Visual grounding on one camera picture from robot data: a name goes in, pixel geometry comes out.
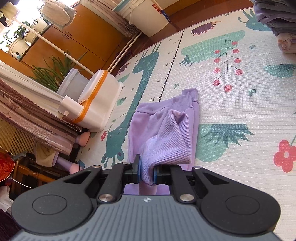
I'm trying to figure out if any green potted plant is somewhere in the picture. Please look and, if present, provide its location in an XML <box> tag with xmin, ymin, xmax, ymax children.
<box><xmin>31</xmin><ymin>55</ymin><xmax>77</xmax><ymax>92</ymax></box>

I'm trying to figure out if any white round bin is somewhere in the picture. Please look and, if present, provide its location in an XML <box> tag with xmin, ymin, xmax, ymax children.
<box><xmin>113</xmin><ymin>0</ymin><xmax>169</xmax><ymax>37</ymax></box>

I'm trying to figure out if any colourful cartoon play mat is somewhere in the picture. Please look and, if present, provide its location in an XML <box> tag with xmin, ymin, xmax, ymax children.
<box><xmin>77</xmin><ymin>9</ymin><xmax>295</xmax><ymax>240</ymax></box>

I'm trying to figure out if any purple knit sweater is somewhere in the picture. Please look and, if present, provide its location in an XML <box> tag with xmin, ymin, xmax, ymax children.
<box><xmin>124</xmin><ymin>88</ymin><xmax>200</xmax><ymax>195</ymax></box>

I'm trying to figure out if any pile of folded clothes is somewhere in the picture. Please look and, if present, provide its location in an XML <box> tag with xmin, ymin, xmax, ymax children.
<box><xmin>252</xmin><ymin>0</ymin><xmax>295</xmax><ymax>54</ymax></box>

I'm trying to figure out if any white plastic bucket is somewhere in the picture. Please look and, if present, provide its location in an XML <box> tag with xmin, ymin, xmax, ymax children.
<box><xmin>57</xmin><ymin>68</ymin><xmax>89</xmax><ymax>101</ymax></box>

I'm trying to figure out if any blue white pole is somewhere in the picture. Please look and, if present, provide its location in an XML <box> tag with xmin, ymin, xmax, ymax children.
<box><xmin>152</xmin><ymin>0</ymin><xmax>171</xmax><ymax>23</ymax></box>

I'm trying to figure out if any white orange storage box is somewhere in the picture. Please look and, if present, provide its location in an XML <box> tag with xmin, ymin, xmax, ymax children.
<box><xmin>58</xmin><ymin>69</ymin><xmax>123</xmax><ymax>132</ymax></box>

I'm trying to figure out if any pink stool foot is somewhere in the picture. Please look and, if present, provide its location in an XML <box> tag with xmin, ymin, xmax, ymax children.
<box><xmin>75</xmin><ymin>132</ymin><xmax>91</xmax><ymax>147</ymax></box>

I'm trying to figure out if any wooden orange cabinet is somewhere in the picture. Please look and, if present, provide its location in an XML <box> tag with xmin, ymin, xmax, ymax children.
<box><xmin>1</xmin><ymin>4</ymin><xmax>128</xmax><ymax>77</ymax></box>

